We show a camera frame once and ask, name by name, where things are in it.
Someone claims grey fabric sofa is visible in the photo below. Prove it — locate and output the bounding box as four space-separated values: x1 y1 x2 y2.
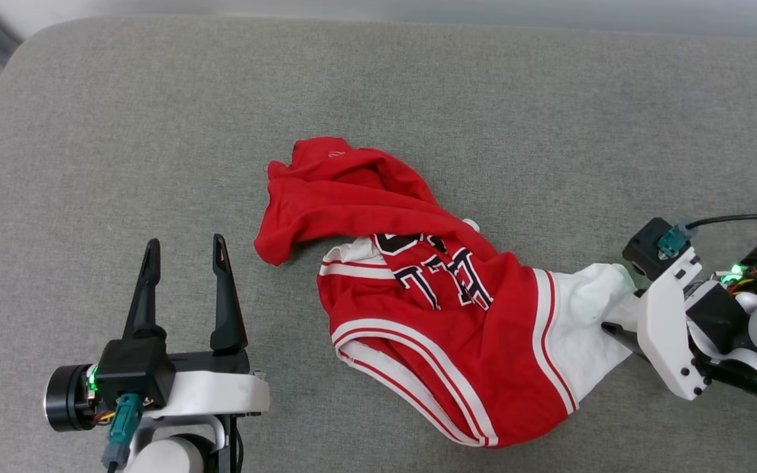
0 14 757 473

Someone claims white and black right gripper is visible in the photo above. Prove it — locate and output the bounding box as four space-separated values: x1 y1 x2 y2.
601 248 757 403

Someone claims black cylindrical left gripper motor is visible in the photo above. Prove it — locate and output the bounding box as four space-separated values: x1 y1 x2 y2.
43 365 99 433

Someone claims teal plug camera cable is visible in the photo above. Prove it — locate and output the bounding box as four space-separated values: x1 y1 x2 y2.
101 393 144 473
656 213 757 259

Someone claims teal plug right camera cable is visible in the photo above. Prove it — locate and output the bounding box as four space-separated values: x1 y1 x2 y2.
656 213 757 259

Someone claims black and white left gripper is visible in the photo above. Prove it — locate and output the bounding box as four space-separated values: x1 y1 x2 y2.
122 234 271 418

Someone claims red and white basketball jersey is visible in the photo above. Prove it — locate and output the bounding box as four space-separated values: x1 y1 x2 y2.
254 136 639 449

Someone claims teal plug left camera cable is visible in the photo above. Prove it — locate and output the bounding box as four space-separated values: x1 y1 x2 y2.
101 393 144 473

